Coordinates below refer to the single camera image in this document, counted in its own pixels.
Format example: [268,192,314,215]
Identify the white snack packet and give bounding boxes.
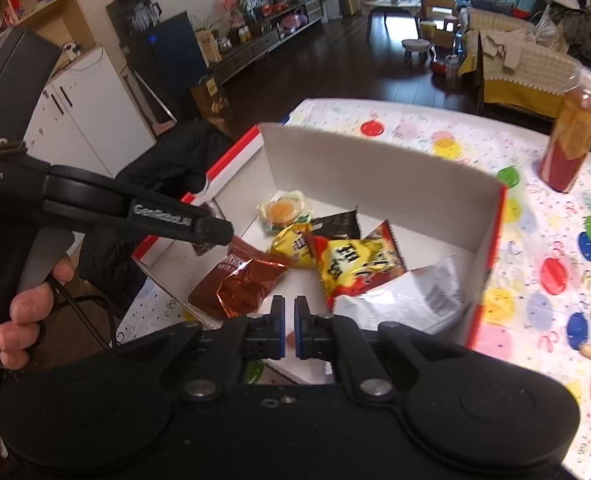
[334,255,463,333]

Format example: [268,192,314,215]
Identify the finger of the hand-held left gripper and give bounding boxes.
[120,187,235,247]

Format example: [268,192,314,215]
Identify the black jacket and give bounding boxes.
[78,120,236,311]

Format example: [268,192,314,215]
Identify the tan bag with plant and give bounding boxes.
[196,30,222,63]

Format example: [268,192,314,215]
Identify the sofa with yellow cover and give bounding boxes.
[458,7,591,118]

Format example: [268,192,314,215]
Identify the white cabinet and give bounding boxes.
[23,45,157,178]

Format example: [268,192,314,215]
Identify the clear packet with orange snack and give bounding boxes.
[256,189,312,235]

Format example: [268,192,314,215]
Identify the white cardboard box red edges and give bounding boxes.
[133,122,509,386]

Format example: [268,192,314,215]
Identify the balloon print tablecloth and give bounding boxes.
[116,97,591,471]

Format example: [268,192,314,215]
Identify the small round stool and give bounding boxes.
[401,38,436,63]

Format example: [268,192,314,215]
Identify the red and yellow snack packet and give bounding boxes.
[308,220,409,311]

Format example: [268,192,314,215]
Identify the brown paper bag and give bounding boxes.
[190,76,234,136]

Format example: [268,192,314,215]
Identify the orange drink bottle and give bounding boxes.
[539,66,591,194]

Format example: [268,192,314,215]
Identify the person's left hand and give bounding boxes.
[0,255,75,372]

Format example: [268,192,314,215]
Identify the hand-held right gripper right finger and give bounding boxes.
[294,295,469,406]

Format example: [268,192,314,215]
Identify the pile of clothes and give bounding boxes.
[545,0,591,68]

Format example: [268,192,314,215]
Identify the low wooden media cabinet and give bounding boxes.
[208,0,326,83]

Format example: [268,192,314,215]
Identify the wooden shelf unit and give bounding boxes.
[0,0,99,78]

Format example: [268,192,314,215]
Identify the dark blue cabinet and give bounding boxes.
[106,0,209,126]

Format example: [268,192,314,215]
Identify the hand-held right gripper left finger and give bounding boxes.
[118,295,286,404]

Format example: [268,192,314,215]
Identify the copper brown snack packet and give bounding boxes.
[188,236,294,320]

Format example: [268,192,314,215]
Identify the black snack packet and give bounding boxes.
[309,206,362,241]

